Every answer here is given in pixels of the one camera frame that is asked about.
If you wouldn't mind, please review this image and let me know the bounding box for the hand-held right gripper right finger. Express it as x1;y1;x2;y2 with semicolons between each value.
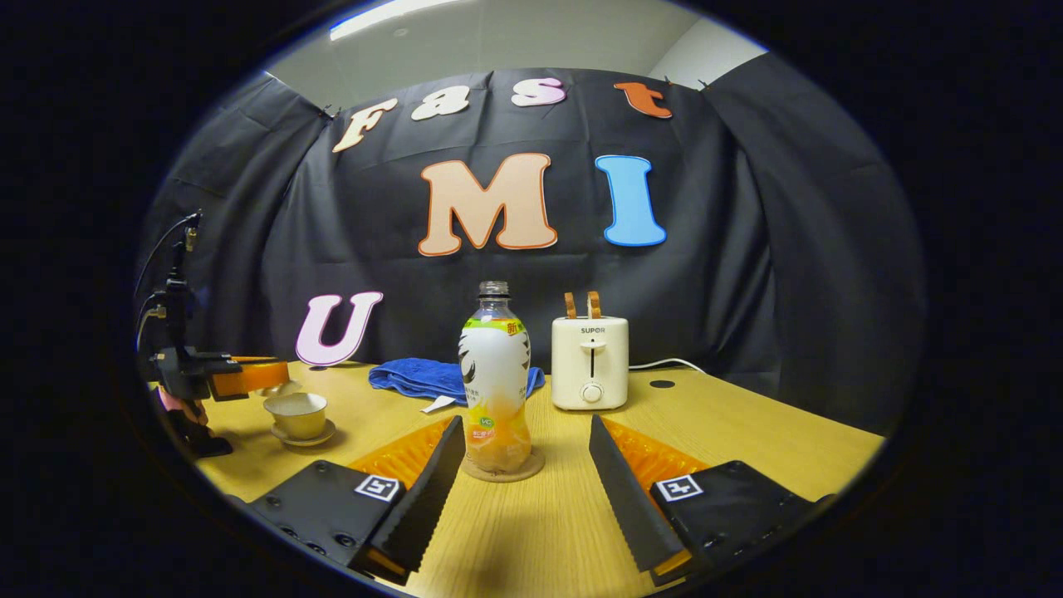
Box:
588;414;840;586

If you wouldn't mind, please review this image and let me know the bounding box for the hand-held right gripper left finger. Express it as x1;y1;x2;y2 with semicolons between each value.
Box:
247;415;466;586

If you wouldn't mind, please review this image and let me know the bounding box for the cream ceramic teacup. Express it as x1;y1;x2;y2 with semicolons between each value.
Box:
264;392;329;440

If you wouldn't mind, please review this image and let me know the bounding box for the round cork coaster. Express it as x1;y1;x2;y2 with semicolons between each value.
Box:
461;446;546;483

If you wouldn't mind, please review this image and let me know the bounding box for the white label water bottle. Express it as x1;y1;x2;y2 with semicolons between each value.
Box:
458;281;533;474

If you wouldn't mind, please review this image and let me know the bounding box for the cream ceramic saucer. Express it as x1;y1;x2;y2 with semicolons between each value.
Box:
271;418;338;448

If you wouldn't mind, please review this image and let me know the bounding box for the blue towel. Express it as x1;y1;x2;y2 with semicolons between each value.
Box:
368;358;546;414

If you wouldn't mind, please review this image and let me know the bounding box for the white toaster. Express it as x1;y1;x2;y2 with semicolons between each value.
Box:
551;316;629;411

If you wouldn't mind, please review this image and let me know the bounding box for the black backdrop cloth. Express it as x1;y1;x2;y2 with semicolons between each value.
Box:
137;68;927;437

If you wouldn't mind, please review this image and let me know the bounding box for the ceiling light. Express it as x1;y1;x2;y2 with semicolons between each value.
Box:
330;0;466;42

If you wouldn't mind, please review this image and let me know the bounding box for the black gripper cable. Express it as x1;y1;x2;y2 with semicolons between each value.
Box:
133;212;200;350

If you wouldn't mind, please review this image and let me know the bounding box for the white toaster cable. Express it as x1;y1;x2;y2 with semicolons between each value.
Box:
628;358;707;375

